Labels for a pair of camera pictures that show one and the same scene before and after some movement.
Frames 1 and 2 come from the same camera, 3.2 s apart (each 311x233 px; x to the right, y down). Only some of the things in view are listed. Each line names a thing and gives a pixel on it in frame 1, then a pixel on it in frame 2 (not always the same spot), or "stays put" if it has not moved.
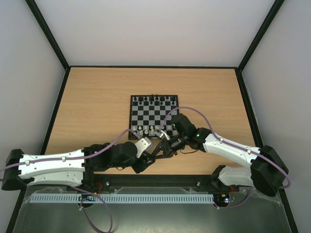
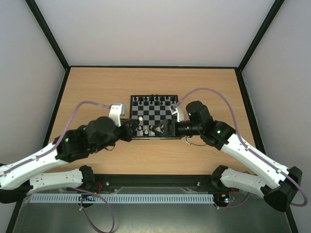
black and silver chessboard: [148, 112] stays put
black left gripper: [142, 163] to [128, 126]
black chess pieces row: [154, 97] stays put
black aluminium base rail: [207, 181] stays put
